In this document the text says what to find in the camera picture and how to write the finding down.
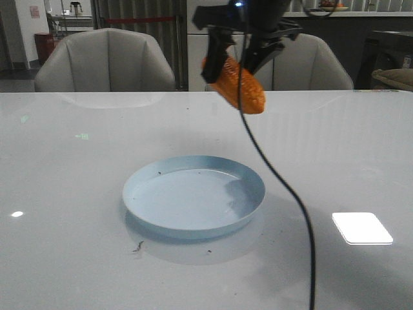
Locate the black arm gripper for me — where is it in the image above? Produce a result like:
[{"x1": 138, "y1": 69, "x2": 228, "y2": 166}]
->
[{"x1": 192, "y1": 1, "x2": 303, "y2": 83}]

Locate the orange toy corn cob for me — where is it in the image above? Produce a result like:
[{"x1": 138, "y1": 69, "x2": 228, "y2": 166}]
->
[{"x1": 210, "y1": 56, "x2": 266, "y2": 114}]

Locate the light blue round plate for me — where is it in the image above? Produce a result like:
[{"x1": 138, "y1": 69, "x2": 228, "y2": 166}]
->
[{"x1": 122, "y1": 156, "x2": 266, "y2": 240}]

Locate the white cabinet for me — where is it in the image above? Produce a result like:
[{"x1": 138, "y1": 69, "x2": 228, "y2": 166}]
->
[{"x1": 186, "y1": 1, "x2": 229, "y2": 92}]

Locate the grey upholstered chair right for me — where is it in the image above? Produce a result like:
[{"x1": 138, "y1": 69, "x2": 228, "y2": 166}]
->
[{"x1": 249, "y1": 34, "x2": 354, "y2": 91}]

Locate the grey upholstered chair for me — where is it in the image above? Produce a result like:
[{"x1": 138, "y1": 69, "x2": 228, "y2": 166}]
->
[
  {"x1": 249, "y1": 34, "x2": 354, "y2": 91},
  {"x1": 34, "y1": 28, "x2": 176, "y2": 92}
]

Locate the fruit bowl on counter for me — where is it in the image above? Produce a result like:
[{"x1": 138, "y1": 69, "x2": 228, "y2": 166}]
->
[{"x1": 318, "y1": 0, "x2": 348, "y2": 12}]

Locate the grey upholstered chair left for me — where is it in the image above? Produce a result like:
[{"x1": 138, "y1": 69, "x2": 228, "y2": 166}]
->
[{"x1": 34, "y1": 28, "x2": 176, "y2": 92}]

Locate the olive cushioned seat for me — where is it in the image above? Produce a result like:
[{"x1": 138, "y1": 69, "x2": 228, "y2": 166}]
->
[{"x1": 372, "y1": 68, "x2": 412, "y2": 92}]

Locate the red bin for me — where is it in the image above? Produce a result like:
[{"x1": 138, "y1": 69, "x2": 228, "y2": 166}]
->
[{"x1": 34, "y1": 32, "x2": 55, "y2": 65}]

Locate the black cable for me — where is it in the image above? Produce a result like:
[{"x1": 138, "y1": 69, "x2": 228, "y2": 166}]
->
[{"x1": 237, "y1": 32, "x2": 316, "y2": 310}]

